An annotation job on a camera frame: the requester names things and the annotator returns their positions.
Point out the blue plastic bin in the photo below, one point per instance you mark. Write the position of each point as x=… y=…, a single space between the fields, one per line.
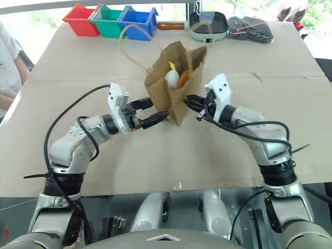
x=138 y=23

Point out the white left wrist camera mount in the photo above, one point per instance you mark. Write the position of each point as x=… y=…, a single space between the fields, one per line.
x=117 y=98

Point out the clear measuring cup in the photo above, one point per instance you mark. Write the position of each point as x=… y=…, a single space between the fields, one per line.
x=206 y=13

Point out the silver robot leg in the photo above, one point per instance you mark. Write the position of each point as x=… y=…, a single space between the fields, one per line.
x=216 y=215
x=150 y=210

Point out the red plastic bin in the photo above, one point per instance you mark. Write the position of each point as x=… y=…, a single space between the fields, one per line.
x=81 y=22

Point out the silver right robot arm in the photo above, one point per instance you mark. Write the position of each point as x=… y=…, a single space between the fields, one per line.
x=269 y=137

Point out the brown cardboard sheet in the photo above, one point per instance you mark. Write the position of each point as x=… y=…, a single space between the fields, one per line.
x=90 y=59
x=155 y=155

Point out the brown paper bag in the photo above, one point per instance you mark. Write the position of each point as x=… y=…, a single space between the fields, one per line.
x=160 y=96

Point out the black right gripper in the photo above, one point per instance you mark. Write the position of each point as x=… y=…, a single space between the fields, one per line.
x=209 y=105

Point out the black metal bracket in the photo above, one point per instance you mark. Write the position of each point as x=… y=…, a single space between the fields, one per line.
x=111 y=228

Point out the green plastic bin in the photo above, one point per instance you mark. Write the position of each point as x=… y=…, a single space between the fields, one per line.
x=107 y=24

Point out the black cloth bundle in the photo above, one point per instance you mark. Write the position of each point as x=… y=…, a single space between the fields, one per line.
x=250 y=29

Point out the silver robot right leg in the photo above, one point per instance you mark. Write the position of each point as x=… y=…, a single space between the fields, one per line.
x=216 y=215

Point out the person in white shirt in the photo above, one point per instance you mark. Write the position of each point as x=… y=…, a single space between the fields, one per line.
x=9 y=64

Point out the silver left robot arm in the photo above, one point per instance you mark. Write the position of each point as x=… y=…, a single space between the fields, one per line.
x=67 y=153

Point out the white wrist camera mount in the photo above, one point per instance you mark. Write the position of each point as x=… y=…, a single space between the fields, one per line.
x=220 y=88
x=117 y=98

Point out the grey robot torso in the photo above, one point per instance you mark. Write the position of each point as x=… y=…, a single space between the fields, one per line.
x=166 y=240

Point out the silver robot left leg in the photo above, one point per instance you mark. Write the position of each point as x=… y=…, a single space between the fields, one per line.
x=150 y=210

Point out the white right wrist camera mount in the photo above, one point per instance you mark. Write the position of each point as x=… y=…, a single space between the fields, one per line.
x=220 y=88

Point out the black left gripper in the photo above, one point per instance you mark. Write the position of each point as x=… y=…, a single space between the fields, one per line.
x=129 y=114

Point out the orange plush toy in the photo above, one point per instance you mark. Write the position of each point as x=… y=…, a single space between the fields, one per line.
x=182 y=79

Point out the brown and white plush figure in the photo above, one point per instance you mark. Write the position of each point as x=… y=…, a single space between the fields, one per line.
x=290 y=11

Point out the white garlic bulb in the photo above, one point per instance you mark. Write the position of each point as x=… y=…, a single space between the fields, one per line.
x=171 y=77

